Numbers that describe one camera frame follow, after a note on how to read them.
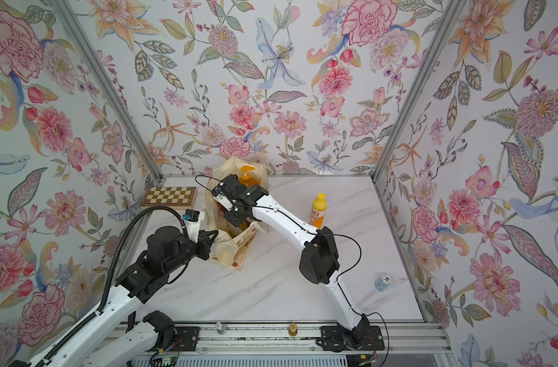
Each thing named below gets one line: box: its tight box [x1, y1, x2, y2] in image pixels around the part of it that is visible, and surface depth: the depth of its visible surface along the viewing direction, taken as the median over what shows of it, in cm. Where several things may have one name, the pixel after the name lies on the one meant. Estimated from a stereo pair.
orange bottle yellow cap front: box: [308, 192, 328, 230], surface depth 87 cm
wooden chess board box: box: [139, 186, 198, 210], surface depth 112 cm
